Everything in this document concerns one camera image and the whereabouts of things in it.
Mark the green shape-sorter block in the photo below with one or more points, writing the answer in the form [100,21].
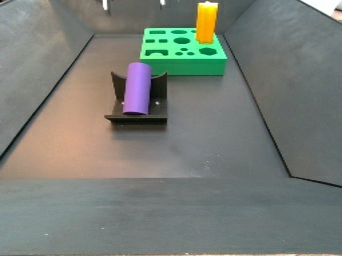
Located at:
[171,50]

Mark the purple cylinder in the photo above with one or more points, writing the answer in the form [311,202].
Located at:
[138,86]

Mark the yellow star-shaped peg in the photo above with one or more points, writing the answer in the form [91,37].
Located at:
[206,21]

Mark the black curved cradle stand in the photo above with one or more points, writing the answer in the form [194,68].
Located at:
[156,115]

